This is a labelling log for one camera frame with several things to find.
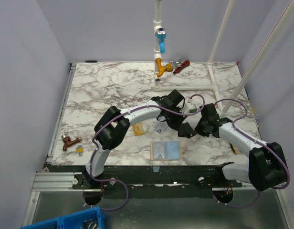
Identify black card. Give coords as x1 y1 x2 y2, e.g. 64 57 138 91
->
178 123 196 139

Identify silver VIP card top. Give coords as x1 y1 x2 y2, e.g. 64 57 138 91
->
152 142 166 160

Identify silver vip card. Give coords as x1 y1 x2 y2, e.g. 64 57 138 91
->
154 122 168 135
152 142 166 160

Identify beige leather card holder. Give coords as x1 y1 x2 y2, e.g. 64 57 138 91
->
150 141 183 161

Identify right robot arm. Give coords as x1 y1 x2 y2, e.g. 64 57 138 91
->
195 103 290 191

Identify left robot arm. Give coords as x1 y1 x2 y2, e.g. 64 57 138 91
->
84 90 186 188

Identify gold card middle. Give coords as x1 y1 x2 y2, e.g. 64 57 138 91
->
132 122 145 136

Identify orange pipe valve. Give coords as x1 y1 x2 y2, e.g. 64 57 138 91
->
155 58 173 78

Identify red black pliers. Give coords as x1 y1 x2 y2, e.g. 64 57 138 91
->
169 59 190 74

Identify blue pipe valve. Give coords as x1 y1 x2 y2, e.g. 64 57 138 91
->
154 26 167 54

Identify blue tape piece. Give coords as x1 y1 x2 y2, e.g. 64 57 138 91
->
153 166 160 172

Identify brown faucet tap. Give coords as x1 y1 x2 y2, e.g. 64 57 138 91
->
62 134 82 152

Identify blue plastic bin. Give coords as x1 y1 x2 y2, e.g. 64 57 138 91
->
22 207 106 229

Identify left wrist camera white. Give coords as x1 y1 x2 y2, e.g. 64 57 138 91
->
182 97 199 114

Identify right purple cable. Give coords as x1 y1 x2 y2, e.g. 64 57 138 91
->
213 99 292 208

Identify purple cable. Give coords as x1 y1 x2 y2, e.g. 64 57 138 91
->
213 99 292 208
89 94 205 211

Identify yellow handled pliers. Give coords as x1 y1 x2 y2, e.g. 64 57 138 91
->
230 144 238 155

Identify white PVC pipe frame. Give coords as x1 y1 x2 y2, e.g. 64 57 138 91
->
153 0 294 115

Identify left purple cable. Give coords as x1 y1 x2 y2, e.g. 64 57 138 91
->
89 94 205 211

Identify aluminium rail frame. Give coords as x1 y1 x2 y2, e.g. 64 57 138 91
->
32 62 293 229

